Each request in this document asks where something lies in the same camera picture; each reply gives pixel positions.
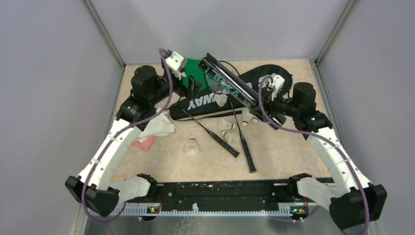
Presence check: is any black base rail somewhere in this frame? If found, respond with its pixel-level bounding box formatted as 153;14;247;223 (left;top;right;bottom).
129;174;328;218

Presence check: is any white towel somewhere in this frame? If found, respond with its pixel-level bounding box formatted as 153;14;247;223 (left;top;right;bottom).
136;111;176;142

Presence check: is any left badminton racket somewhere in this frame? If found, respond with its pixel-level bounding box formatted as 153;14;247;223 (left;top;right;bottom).
181;108;240;158

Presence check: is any purple cable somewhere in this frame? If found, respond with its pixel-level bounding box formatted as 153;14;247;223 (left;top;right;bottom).
257;75;370;235
81;48;174;224

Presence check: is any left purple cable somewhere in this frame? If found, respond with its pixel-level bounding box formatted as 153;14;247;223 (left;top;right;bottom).
81;48;174;224

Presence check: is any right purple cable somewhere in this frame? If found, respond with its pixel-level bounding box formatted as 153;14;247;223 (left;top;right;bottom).
257;75;370;235

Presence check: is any pink cloth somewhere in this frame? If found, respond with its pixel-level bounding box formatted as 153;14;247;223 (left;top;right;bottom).
132;136;158;151

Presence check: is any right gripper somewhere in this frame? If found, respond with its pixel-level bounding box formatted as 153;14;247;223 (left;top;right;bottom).
250;87;300;122

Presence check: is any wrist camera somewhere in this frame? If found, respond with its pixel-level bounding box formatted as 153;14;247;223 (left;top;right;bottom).
266;73;285;101
165;51;187;80

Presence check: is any right badminton racket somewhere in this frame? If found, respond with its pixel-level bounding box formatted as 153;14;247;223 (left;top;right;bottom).
205;67;257;173

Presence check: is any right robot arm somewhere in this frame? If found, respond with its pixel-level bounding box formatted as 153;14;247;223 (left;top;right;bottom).
258;76;387;234

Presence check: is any green cloth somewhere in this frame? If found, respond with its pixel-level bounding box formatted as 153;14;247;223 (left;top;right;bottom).
182;58;207;91

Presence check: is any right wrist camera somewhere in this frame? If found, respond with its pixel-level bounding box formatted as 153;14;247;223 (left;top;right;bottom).
266;73;285;101

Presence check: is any black shuttlecock tube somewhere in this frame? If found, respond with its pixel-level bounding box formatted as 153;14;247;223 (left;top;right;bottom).
198;53;259;110

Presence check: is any black racket bag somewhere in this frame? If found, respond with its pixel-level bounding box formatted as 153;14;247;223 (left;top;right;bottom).
170;64;293;121

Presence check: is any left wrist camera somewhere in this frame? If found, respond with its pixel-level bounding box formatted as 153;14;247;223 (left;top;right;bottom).
165;51;187;80

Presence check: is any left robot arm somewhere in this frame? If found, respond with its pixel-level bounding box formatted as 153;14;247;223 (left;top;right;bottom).
65;66;199;217

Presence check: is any badminton racket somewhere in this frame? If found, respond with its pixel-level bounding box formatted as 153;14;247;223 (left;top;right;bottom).
181;108;240;158
205;67;257;173

